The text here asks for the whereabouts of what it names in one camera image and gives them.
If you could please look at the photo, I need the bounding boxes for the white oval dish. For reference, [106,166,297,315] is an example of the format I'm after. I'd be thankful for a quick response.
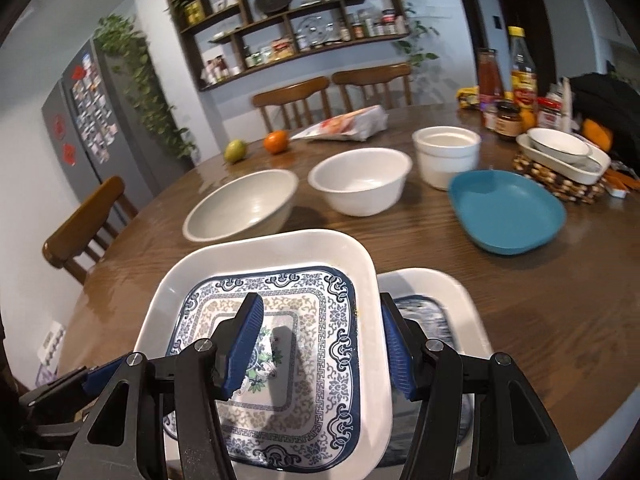
[516,132,612,185]

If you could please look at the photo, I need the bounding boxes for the blue oval plate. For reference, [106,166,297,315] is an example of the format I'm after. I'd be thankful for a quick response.
[448,170,567,255]

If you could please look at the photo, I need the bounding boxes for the red sauce bottle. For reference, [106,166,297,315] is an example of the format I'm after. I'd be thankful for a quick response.
[477,48,505,128]

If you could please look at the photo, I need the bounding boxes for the grey refrigerator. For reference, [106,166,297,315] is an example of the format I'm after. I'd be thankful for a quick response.
[41,37,156,201]

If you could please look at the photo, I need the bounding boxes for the orange tangerine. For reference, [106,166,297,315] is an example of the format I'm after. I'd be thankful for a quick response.
[263,130,290,155]

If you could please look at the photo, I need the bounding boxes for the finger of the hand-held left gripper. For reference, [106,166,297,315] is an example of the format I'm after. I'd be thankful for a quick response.
[20,356,129,423]

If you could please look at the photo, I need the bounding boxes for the deep straight-sided white bowl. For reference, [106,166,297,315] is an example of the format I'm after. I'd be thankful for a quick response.
[413,126,482,191]

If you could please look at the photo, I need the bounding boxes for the wooden chair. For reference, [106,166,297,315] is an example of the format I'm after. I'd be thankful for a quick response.
[251,76,331,131]
[331,63,412,111]
[42,176,138,286]

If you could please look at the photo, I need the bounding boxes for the red-labelled jar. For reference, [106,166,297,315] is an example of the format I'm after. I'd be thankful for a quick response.
[537,91,569,131]

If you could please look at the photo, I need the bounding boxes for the wooden wall shelf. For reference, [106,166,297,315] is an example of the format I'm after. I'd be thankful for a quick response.
[162,0,411,92]

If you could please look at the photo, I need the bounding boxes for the dark sauce jar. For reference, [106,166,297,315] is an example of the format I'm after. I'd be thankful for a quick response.
[495,101,522,141]

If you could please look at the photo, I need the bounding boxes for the orange fruit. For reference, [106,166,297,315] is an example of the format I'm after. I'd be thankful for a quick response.
[582,119,614,152]

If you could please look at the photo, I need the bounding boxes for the black bag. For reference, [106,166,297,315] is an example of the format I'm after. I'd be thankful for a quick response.
[570,73,640,171]

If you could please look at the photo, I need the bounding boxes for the wide white bowl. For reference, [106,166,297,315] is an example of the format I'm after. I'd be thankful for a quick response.
[307,148,413,217]

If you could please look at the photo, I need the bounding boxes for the blue patterned square plate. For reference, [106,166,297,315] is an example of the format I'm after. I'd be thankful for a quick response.
[134,229,392,479]
[375,267,494,480]

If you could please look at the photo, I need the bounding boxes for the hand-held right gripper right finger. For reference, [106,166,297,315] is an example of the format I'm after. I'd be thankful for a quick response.
[380,292,578,480]

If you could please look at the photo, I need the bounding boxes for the woven bead trivet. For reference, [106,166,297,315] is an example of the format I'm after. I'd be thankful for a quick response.
[512,152,608,205]

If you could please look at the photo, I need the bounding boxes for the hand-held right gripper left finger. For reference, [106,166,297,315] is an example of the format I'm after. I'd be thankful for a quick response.
[60,292,264,480]

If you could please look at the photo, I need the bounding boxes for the tall yellow-labelled bottle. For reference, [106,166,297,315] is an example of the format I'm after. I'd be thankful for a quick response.
[509,26,539,111]

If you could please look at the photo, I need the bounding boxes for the white snack bag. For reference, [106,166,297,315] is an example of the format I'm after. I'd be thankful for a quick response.
[290,105,389,142]

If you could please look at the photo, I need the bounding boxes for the trailing green plant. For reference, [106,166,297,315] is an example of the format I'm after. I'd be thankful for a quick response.
[390,0,441,68]

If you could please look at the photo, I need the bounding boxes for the hanging ivy plant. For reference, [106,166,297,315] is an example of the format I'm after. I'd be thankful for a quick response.
[95,15,198,158]

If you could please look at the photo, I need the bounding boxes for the green pear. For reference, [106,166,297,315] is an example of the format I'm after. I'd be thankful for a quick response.
[223,140,249,164]

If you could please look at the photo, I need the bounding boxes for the small white bowl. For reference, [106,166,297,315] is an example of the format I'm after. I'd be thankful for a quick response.
[527,128,592,163]

